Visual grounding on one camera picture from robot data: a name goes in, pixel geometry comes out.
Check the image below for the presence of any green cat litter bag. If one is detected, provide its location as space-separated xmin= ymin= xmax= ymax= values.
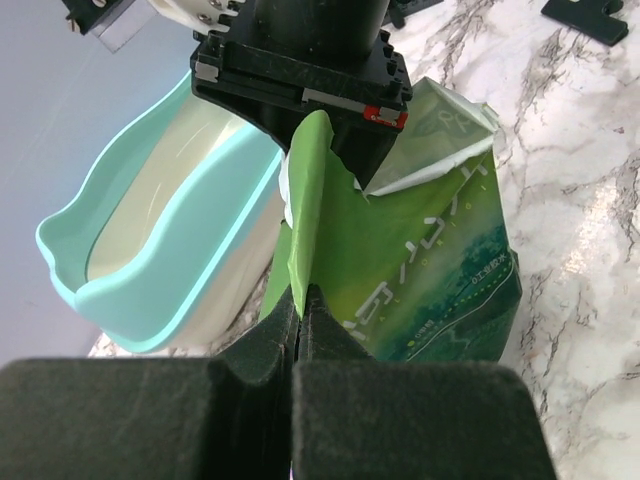
xmin=261 ymin=78 xmax=522 ymax=362

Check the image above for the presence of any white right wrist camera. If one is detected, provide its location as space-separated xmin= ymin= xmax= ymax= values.
xmin=62 ymin=0 xmax=245 ymax=53

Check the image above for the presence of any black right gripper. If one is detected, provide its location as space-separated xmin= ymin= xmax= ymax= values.
xmin=191 ymin=1 xmax=412 ymax=188

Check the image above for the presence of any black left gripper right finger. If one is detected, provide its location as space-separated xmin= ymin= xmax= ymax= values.
xmin=292 ymin=286 xmax=556 ymax=479

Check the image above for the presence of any black T-shaped bracket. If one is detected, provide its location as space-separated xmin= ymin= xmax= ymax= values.
xmin=541 ymin=0 xmax=629 ymax=47

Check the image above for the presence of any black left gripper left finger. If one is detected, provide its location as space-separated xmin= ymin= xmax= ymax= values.
xmin=1 ymin=291 xmax=298 ymax=479

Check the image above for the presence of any teal and white litter box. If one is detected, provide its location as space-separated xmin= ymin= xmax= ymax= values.
xmin=36 ymin=77 xmax=284 ymax=354

